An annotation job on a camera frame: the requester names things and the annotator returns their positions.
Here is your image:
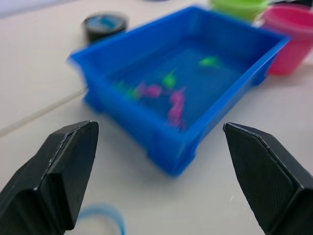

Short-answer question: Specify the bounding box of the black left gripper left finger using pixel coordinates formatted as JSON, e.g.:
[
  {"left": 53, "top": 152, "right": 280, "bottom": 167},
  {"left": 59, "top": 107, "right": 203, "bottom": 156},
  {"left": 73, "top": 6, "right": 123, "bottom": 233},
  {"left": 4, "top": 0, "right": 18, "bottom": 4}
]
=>
[{"left": 0, "top": 120, "right": 99, "bottom": 235}]

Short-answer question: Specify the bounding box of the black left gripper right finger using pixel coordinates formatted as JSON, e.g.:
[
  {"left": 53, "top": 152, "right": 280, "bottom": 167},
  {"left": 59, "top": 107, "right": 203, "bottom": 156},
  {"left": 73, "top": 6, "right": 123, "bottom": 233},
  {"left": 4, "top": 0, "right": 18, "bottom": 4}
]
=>
[{"left": 223, "top": 122, "right": 313, "bottom": 235}]

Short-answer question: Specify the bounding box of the clear cup with blue rim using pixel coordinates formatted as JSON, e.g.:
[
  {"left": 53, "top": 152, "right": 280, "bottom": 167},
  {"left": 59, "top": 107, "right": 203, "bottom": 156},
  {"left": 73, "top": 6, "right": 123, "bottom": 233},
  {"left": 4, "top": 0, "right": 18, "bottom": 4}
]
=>
[{"left": 78, "top": 202, "right": 127, "bottom": 235}]

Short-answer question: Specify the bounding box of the magenta toy fish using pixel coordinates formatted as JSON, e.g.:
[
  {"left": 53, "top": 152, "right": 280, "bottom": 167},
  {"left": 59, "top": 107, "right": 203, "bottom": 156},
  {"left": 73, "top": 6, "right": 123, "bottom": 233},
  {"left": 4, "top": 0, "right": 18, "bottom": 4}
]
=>
[
  {"left": 166, "top": 105, "right": 188, "bottom": 129},
  {"left": 138, "top": 82, "right": 163, "bottom": 98},
  {"left": 170, "top": 87, "right": 188, "bottom": 108}
]

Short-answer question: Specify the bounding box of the blue plastic tub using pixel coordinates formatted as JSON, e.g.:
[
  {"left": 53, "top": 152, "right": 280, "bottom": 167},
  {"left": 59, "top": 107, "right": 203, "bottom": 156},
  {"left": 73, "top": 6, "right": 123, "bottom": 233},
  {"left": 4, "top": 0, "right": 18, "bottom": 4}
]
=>
[{"left": 67, "top": 6, "right": 291, "bottom": 178}]

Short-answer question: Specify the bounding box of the pink plastic bucket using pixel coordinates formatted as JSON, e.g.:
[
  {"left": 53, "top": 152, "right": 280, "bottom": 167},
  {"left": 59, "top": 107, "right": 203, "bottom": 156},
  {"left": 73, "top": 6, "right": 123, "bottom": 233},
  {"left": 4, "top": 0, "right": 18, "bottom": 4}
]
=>
[{"left": 259, "top": 5, "right": 313, "bottom": 76}]

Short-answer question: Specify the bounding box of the green toy fish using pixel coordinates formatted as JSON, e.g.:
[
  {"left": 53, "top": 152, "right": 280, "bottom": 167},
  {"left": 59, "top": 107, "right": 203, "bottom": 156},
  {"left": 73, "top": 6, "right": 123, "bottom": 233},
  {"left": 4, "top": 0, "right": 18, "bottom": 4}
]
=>
[
  {"left": 161, "top": 70, "right": 178, "bottom": 89},
  {"left": 117, "top": 82, "right": 140, "bottom": 101},
  {"left": 198, "top": 55, "right": 222, "bottom": 69}
]

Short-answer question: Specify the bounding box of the green plastic bucket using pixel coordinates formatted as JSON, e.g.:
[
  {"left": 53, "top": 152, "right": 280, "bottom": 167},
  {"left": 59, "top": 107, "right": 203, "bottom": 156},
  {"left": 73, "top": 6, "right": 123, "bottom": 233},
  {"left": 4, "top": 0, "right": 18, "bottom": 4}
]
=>
[{"left": 207, "top": 0, "right": 269, "bottom": 23}]

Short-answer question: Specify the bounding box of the black tape roll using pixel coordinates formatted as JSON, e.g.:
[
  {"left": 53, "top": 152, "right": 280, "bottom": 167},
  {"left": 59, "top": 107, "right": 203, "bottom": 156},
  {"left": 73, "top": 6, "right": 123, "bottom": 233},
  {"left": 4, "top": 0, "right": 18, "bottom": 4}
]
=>
[{"left": 82, "top": 12, "right": 130, "bottom": 45}]

